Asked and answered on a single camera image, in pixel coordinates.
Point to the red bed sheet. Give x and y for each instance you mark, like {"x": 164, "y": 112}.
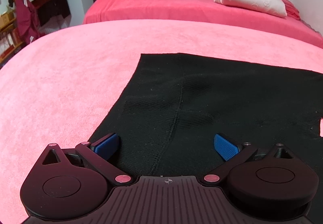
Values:
{"x": 200, "y": 11}

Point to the black pants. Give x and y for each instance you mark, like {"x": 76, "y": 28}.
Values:
{"x": 167, "y": 117}

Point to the folded red blanket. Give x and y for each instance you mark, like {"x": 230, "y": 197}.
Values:
{"x": 291, "y": 10}

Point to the pink fleece blanket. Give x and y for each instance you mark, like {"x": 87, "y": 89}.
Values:
{"x": 60, "y": 87}

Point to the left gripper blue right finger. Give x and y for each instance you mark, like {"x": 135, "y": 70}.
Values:
{"x": 226, "y": 147}

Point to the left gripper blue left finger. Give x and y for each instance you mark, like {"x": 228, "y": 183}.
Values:
{"x": 106, "y": 146}

